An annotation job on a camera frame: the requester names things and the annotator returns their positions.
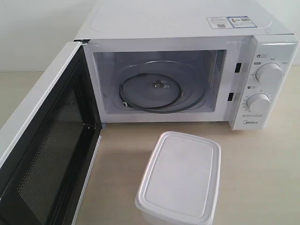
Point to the white plastic lidded container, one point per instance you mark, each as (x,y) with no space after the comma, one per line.
(181,181)

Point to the white microwave door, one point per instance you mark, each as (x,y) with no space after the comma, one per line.
(49,143)

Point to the glass microwave turntable plate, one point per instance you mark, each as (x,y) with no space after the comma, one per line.
(162,87)

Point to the white microwave oven body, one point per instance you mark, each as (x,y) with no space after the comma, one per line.
(118,34)

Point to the lower white control knob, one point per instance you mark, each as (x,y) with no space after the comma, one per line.
(258,102)

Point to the white control knob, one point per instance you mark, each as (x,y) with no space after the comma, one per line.
(258,102)
(269,73)

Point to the white label sticker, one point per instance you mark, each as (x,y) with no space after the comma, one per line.
(219,23)

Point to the upper white control knob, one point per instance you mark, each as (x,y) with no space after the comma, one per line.
(269,73)

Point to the blue bordered label sticker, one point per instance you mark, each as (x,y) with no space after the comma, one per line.
(241,22)

